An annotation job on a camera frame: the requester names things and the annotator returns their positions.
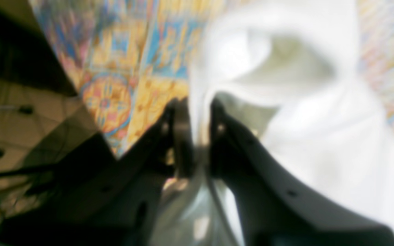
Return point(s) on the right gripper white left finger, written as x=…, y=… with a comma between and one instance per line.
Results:
x=117, y=207

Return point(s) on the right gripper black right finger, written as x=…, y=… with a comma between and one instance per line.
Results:
x=274, y=207

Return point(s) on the white printed T-shirt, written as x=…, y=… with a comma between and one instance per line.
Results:
x=287, y=70

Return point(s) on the patterned tablecloth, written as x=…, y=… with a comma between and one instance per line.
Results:
x=127, y=58

